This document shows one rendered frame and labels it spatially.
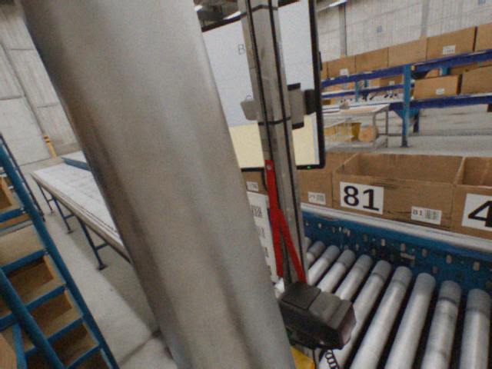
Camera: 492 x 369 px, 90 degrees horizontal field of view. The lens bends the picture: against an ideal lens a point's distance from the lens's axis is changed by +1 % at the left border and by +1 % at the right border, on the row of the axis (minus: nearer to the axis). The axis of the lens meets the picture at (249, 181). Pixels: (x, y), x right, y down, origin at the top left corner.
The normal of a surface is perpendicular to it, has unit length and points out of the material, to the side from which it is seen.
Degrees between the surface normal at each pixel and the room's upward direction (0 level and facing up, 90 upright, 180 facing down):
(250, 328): 83
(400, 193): 91
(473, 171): 90
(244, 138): 86
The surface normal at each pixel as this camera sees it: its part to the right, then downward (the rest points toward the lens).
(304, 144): -0.39, 0.32
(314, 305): -0.27, -0.93
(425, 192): -0.66, 0.36
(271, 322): 0.84, -0.09
